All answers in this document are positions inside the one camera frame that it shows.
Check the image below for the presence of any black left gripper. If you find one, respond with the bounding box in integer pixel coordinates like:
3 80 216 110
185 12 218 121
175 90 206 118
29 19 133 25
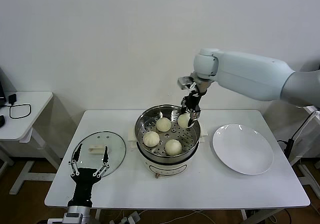
67 143 111 209

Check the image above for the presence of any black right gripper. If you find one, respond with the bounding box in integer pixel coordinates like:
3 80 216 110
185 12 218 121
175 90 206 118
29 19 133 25
180 91 202 129

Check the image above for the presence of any white steamed baozi bun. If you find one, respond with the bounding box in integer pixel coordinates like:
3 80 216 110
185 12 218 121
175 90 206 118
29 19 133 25
164 139 183 156
143 131 161 147
156 118 172 132
177 113 193 129

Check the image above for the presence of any perforated steel steamer basket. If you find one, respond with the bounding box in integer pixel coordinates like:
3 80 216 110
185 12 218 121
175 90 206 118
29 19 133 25
134 104 202 165

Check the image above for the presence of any white round plate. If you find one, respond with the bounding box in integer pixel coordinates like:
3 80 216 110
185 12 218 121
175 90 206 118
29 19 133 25
212 124 275 176

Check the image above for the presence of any white power strip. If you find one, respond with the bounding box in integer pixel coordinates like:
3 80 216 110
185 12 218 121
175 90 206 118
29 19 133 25
109 210 141 224

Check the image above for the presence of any white side table with adapter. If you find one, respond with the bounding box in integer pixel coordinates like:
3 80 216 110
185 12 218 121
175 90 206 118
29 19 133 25
0 91 63 196

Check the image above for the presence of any black monitor edge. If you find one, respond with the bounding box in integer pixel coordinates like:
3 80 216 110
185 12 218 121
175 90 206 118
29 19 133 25
0 66 8 105

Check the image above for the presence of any white side table with laptop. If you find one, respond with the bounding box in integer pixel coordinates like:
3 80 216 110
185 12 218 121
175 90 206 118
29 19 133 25
289 105 320 187

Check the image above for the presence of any glass lid with white handle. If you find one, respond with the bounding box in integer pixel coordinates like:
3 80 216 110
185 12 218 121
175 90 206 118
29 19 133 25
71 131 127 179

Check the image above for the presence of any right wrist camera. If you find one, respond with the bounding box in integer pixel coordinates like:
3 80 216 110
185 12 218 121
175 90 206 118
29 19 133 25
177 75 198 91

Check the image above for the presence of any black looped cable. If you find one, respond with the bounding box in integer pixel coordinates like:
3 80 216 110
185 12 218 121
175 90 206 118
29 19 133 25
0 103 33 120

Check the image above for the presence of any black cable with plug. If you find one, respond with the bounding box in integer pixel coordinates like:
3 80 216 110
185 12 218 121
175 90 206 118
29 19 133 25
276 121 308 167

